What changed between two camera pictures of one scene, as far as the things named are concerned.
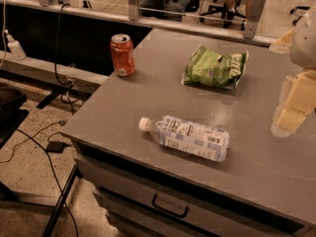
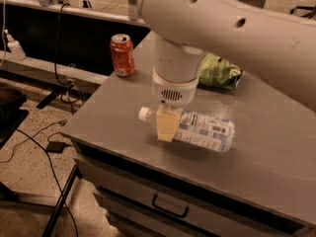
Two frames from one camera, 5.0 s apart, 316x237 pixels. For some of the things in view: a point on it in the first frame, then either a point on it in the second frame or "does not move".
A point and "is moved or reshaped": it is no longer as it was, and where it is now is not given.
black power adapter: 55,147 does not move
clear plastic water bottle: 189,136 is moved or reshaped
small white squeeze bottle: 15,47 does not move
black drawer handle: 178,214 does not move
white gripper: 304,43 -> 174,91
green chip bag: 208,68 does not move
